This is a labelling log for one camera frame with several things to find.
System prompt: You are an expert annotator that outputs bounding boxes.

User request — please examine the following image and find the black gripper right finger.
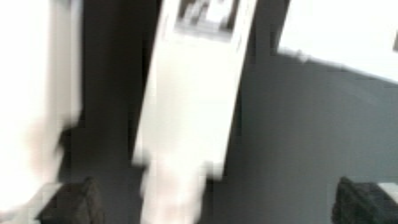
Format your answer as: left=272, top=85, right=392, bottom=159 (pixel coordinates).
left=331, top=177, right=398, bottom=224

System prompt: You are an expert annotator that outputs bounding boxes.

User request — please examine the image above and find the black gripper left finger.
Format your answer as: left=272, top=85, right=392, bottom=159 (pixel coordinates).
left=11, top=176, right=107, bottom=224

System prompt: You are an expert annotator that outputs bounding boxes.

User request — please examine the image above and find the white desk leg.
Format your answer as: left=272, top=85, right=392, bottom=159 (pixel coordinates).
left=132, top=0, right=258, bottom=224
left=0, top=0, right=84, bottom=213

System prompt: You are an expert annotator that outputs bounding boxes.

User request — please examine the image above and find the white marker base sheet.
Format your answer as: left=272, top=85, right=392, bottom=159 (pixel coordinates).
left=278, top=0, right=398, bottom=84

